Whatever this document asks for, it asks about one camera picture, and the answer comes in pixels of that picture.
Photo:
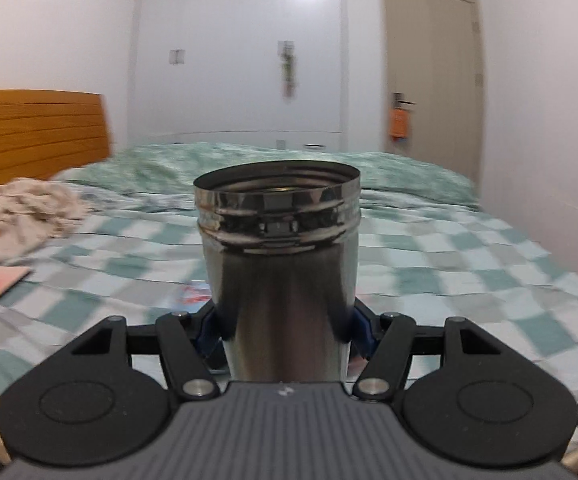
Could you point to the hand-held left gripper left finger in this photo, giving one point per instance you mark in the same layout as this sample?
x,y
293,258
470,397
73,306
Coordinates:
x,y
205,334

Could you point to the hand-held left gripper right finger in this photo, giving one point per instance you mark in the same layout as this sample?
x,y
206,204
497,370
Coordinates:
x,y
364,332

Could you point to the stainless steel cup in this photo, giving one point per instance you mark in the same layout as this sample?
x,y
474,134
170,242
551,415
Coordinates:
x,y
279,272

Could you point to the green checkered bed sheet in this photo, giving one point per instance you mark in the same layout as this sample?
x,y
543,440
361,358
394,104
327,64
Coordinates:
x,y
419,270

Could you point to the orange door hanger tag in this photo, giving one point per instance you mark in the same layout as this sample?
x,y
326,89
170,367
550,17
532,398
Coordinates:
x,y
399,122

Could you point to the crumpled beige cloth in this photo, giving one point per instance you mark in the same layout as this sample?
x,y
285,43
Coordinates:
x,y
24,217

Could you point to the wooden headboard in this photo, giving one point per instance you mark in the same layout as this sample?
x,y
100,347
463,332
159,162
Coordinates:
x,y
29,140

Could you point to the beige door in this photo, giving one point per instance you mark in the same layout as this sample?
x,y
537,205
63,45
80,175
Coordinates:
x,y
431,70

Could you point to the white wardrobe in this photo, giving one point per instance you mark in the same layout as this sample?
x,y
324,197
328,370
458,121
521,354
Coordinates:
x,y
239,55

